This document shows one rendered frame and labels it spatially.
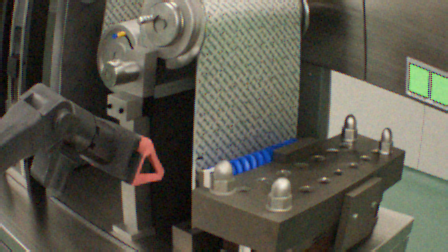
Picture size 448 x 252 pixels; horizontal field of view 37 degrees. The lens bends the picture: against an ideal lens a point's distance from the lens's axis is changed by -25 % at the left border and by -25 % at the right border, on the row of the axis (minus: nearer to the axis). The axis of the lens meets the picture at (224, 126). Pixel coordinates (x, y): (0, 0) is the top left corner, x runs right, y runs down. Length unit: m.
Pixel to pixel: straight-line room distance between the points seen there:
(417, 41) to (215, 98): 0.38
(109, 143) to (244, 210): 0.21
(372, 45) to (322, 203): 0.34
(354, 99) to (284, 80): 2.94
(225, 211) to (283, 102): 0.27
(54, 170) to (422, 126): 3.17
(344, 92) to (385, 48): 2.97
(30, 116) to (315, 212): 0.47
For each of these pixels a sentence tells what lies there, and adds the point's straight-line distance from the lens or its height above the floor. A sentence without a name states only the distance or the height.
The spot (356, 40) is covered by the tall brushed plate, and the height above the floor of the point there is 1.22.
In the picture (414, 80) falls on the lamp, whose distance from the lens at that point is 1.33.
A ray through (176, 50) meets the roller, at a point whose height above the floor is 1.21.
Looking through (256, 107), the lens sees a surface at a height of 1.11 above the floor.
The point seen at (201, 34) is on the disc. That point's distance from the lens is 1.18.
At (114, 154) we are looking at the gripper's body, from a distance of 1.09.
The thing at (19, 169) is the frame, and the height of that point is 0.92.
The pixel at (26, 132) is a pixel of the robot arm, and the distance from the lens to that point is 0.93.
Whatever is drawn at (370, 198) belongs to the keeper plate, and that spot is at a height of 0.99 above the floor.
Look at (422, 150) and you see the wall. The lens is 4.07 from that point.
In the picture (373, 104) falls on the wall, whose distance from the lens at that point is 4.21.
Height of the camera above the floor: 1.49
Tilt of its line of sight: 18 degrees down
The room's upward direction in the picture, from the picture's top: 3 degrees clockwise
